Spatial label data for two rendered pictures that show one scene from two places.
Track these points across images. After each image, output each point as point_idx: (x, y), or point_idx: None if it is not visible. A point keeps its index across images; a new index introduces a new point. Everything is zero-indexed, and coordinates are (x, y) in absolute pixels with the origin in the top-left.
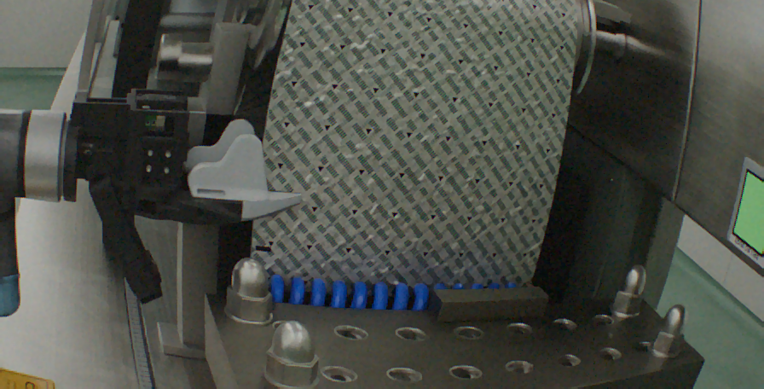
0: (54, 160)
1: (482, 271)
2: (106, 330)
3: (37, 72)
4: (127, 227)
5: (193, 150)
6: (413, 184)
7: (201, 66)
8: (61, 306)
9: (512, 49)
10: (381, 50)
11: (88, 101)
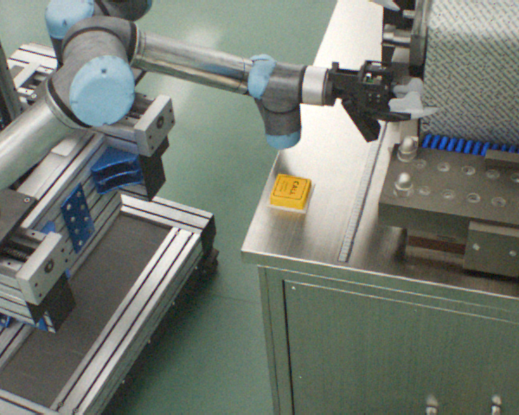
0: (318, 96)
1: None
2: (359, 137)
3: None
4: (361, 117)
5: (397, 86)
6: (484, 107)
7: (405, 45)
8: (336, 123)
9: None
10: (467, 64)
11: (337, 69)
